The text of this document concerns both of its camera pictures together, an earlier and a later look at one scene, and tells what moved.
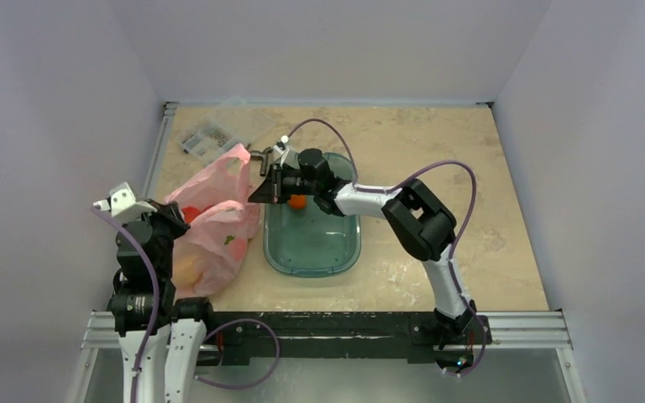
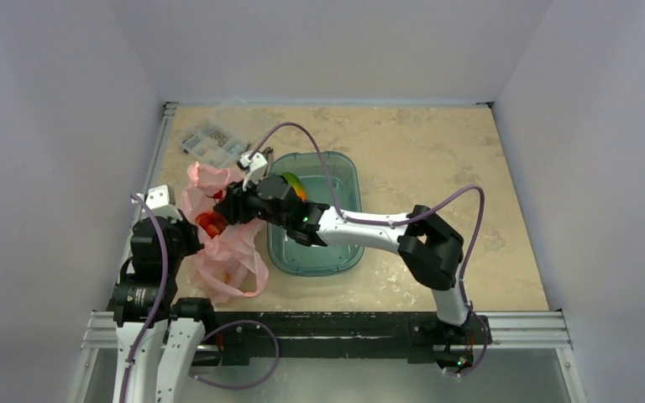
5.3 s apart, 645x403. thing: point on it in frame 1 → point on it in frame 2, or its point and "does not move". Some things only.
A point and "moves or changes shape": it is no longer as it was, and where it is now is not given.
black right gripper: (274, 185) → (234, 201)
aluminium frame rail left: (159, 149) does not move
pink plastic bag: (223, 213) moves or changes shape
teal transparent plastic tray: (309, 243) does not move
